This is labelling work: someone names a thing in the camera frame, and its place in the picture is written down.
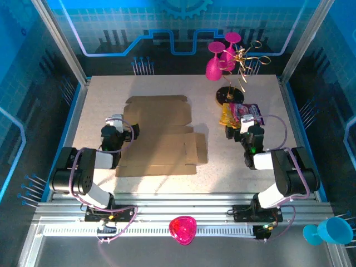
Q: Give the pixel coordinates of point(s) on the purple candy bag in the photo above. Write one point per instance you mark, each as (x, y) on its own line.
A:
(247, 109)

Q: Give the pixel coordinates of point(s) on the brown cardboard paper box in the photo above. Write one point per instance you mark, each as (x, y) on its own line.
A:
(164, 133)

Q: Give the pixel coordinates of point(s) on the aluminium frame rail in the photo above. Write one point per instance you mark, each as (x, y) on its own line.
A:
(180, 205)

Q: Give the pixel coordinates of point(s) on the yellow snack bag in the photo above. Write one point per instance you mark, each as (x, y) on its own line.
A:
(226, 118)

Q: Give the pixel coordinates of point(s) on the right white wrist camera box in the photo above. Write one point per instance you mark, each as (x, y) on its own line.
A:
(247, 122)

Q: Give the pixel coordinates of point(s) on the aluminium frame post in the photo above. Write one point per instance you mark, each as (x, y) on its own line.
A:
(59, 41)
(306, 41)

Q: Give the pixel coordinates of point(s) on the blue plastic wine glass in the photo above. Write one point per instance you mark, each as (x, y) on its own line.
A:
(335, 229)

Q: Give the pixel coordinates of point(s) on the pink triangular plastic bowl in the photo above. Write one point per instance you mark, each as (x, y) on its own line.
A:
(182, 230)

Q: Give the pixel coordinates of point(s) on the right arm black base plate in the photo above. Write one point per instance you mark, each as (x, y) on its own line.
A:
(242, 212)

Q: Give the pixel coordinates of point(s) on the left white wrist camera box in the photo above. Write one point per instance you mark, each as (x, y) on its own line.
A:
(116, 122)

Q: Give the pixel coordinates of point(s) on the pink plastic wine glass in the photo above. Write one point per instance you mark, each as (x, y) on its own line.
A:
(213, 71)
(228, 57)

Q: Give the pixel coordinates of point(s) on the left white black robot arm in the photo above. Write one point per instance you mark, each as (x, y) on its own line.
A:
(83, 178)

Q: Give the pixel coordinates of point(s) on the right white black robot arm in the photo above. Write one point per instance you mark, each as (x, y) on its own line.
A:
(294, 178)

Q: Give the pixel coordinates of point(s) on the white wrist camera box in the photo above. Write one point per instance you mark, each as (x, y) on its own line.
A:
(116, 122)
(247, 122)

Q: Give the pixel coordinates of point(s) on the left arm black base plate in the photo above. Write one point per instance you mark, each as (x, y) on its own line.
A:
(125, 214)

